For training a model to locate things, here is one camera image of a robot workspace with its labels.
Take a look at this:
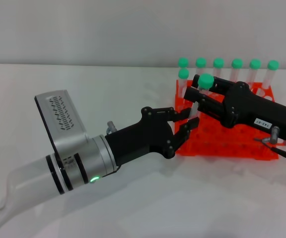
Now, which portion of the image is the clear test tube green cap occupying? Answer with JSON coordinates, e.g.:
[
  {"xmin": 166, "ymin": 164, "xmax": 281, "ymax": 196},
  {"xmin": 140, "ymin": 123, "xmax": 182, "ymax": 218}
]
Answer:
[
  {"xmin": 261, "ymin": 60, "xmax": 280, "ymax": 90},
  {"xmin": 178, "ymin": 57, "xmax": 189, "ymax": 70},
  {"xmin": 178, "ymin": 68, "xmax": 190, "ymax": 101},
  {"xmin": 230, "ymin": 58, "xmax": 244, "ymax": 83},
  {"xmin": 195, "ymin": 57, "xmax": 207, "ymax": 75},
  {"xmin": 189, "ymin": 73, "xmax": 215, "ymax": 119},
  {"xmin": 213, "ymin": 58, "xmax": 225, "ymax": 79},
  {"xmin": 246, "ymin": 59, "xmax": 262, "ymax": 89}
]

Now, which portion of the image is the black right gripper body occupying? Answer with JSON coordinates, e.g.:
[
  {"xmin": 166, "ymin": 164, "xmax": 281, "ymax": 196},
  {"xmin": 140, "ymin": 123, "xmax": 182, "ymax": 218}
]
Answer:
[{"xmin": 221, "ymin": 81, "xmax": 286, "ymax": 140}]

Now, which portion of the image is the orange test tube rack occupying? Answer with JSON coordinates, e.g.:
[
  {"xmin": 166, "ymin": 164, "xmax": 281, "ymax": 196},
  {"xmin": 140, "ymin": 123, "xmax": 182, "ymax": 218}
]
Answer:
[{"xmin": 174, "ymin": 79, "xmax": 281, "ymax": 162}]

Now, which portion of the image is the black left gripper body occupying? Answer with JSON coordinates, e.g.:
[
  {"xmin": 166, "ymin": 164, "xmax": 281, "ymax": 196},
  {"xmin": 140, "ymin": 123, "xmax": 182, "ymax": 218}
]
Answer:
[{"xmin": 105, "ymin": 106, "xmax": 178, "ymax": 167}]

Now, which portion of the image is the right wrist cable with plug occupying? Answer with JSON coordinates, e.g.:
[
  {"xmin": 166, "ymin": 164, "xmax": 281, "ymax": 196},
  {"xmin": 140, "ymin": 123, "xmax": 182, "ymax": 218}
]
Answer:
[{"xmin": 254, "ymin": 125, "xmax": 286, "ymax": 167}]

